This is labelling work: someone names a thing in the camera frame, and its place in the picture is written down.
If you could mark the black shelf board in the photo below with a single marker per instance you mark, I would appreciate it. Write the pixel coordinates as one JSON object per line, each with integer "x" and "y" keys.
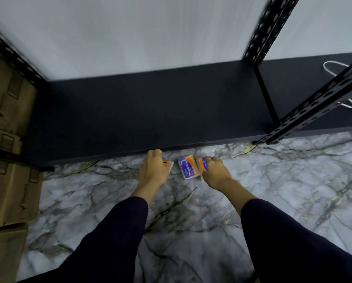
{"x": 152, "y": 109}

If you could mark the person's right hand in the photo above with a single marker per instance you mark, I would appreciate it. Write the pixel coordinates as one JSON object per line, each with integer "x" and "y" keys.
{"x": 217, "y": 173}

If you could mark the orange blue floss packet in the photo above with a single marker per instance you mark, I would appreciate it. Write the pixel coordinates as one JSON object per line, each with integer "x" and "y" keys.
{"x": 200, "y": 163}
{"x": 188, "y": 167}
{"x": 168, "y": 165}

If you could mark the black perforated shelf upright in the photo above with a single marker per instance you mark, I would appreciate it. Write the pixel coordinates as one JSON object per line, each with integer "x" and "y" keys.
{"x": 14, "y": 57}
{"x": 317, "y": 100}
{"x": 268, "y": 29}

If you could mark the person's left fingers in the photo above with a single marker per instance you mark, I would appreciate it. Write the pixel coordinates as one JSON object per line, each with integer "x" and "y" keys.
{"x": 154, "y": 153}

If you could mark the person's left forearm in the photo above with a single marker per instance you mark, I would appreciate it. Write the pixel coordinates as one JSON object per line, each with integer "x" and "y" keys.
{"x": 111, "y": 241}

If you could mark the person's right fingers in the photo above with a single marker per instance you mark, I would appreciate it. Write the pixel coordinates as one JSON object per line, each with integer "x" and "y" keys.
{"x": 207, "y": 162}

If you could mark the brown cardboard box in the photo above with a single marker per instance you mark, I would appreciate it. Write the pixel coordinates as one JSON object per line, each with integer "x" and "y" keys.
{"x": 12, "y": 191}
{"x": 8, "y": 94}
{"x": 3, "y": 253}

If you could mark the person's left hand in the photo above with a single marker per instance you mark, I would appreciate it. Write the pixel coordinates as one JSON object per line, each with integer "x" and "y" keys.
{"x": 153, "y": 172}

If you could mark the person's right forearm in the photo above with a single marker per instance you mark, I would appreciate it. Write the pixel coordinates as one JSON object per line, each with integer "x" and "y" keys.
{"x": 285, "y": 244}

